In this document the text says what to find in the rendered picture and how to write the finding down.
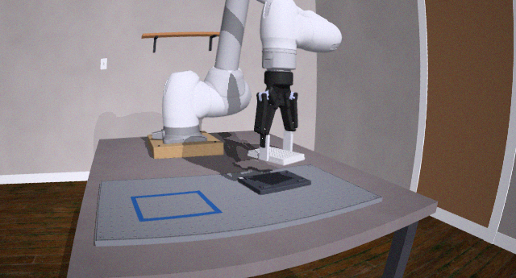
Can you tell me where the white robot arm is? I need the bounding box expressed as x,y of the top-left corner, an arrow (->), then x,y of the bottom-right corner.
152,0 -> 342,144

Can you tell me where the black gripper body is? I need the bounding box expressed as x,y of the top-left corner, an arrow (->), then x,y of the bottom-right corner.
264,71 -> 293,106

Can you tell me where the blue tape outline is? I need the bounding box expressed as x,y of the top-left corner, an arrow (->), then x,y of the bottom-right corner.
131,191 -> 222,222

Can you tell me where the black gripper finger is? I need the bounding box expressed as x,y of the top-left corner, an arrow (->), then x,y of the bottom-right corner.
278,92 -> 298,151
254,89 -> 282,161

